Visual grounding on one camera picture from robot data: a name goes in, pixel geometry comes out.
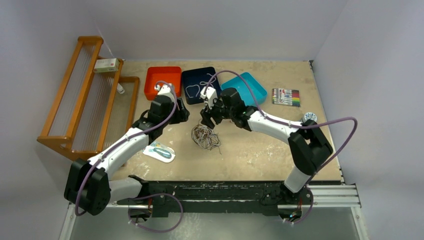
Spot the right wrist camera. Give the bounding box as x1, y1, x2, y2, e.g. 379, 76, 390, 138
200, 86, 218, 109

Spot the white cable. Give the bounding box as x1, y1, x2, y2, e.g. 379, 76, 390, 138
184, 73, 216, 99

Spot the scissors blister pack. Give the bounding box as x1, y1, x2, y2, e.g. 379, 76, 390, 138
142, 141, 176, 164

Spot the marker pen pack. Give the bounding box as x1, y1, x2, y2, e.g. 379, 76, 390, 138
271, 88, 301, 107

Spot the aluminium frame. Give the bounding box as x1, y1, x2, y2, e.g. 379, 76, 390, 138
59, 185, 368, 240

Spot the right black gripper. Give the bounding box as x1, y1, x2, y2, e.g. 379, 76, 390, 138
201, 96, 235, 130

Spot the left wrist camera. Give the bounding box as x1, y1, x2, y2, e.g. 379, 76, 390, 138
154, 84, 176, 103

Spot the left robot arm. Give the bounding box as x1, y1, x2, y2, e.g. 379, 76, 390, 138
64, 95, 190, 216

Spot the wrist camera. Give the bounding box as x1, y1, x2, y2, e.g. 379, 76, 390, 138
154, 84, 176, 103
200, 86, 218, 109

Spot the cable pile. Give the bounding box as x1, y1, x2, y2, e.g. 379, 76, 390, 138
190, 120, 222, 155

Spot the small white red box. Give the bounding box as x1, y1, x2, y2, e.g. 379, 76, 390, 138
93, 58, 120, 73

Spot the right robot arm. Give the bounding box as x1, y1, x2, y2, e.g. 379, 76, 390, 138
200, 87, 333, 204

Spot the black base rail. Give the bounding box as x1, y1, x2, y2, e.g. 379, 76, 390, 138
117, 180, 313, 221

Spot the wooden rack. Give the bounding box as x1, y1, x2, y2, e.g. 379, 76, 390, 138
37, 36, 140, 161

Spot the dark blue tray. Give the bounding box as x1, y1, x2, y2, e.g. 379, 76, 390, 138
181, 66, 216, 105

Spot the blue white round tin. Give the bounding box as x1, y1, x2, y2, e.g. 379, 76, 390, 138
300, 112, 318, 123

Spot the orange tray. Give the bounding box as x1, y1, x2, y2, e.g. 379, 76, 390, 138
143, 66, 182, 101

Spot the light blue tray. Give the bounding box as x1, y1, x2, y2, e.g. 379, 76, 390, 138
220, 72, 268, 106

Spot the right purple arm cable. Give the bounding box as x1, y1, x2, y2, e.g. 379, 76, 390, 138
202, 69, 359, 186

